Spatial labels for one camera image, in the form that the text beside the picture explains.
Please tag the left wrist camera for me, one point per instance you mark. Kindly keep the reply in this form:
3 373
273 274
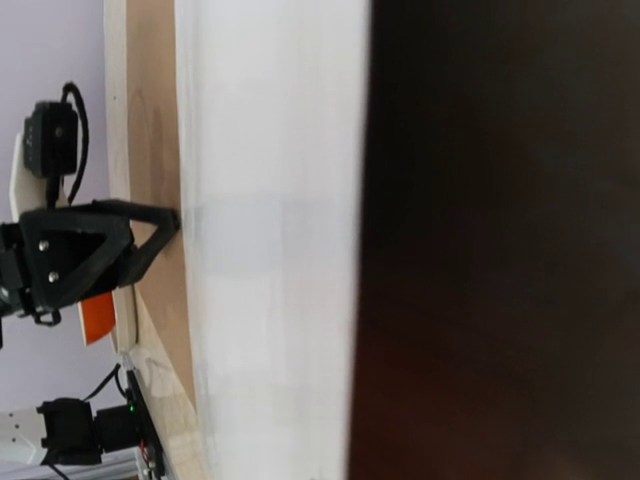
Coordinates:
50 154

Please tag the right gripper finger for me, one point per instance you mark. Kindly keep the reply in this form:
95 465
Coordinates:
498 310

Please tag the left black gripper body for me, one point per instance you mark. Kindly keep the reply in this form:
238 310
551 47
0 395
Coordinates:
17 297

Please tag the white red bowl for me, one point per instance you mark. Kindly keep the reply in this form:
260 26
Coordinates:
97 316

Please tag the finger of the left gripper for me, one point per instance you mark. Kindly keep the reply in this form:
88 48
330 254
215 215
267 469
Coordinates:
74 253

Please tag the brown backing board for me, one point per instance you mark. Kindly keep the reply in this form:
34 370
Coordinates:
163 353

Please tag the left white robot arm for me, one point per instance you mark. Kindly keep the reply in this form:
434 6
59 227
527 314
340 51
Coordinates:
68 432

